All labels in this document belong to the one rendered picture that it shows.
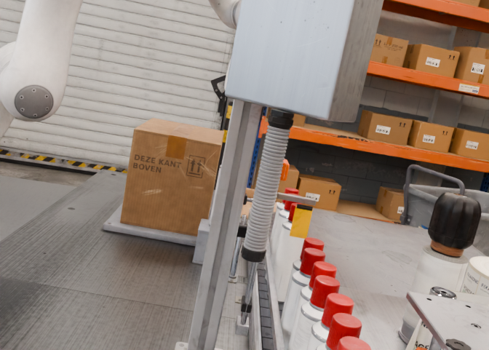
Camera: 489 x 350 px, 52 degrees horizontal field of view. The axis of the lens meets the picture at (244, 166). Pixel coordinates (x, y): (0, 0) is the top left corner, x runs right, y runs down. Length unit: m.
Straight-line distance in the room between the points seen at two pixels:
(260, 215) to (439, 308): 0.27
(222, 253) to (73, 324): 0.32
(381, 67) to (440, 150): 1.05
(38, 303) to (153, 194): 0.50
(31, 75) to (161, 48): 4.11
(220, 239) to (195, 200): 0.59
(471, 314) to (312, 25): 0.38
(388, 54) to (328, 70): 4.26
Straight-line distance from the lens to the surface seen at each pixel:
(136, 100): 5.17
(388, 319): 1.15
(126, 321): 1.02
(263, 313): 1.02
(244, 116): 0.78
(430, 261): 1.01
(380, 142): 4.85
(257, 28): 0.72
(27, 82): 1.06
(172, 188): 1.40
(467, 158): 5.28
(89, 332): 0.98
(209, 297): 0.86
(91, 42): 5.20
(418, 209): 3.40
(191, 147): 1.38
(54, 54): 1.08
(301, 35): 0.68
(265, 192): 0.68
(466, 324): 0.52
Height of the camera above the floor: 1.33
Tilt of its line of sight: 11 degrees down
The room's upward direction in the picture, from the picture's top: 11 degrees clockwise
